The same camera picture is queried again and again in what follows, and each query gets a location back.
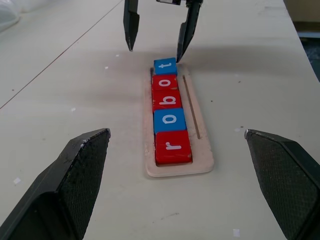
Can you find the blue letter o block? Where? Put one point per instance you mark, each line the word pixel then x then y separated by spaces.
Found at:
pixel 170 120

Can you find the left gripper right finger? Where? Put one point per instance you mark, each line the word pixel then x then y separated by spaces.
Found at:
pixel 287 185

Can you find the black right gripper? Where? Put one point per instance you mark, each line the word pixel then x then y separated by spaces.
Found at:
pixel 170 1

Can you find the tan cardboard box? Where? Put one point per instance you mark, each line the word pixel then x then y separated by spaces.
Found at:
pixel 306 15

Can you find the tall clear plastic bag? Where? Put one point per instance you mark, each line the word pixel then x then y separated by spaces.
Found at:
pixel 8 15

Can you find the blue letter t block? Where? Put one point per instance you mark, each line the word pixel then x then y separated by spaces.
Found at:
pixel 165 66

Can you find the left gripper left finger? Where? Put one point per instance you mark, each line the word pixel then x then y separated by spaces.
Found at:
pixel 62 190

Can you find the wooden letter tray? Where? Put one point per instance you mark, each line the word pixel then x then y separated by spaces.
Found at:
pixel 200 155

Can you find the red letter r block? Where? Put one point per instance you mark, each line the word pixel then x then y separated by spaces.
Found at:
pixel 173 147

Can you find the red letter b block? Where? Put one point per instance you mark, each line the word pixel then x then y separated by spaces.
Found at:
pixel 166 100

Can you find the red letter o block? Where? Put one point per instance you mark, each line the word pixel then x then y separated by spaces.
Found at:
pixel 164 82

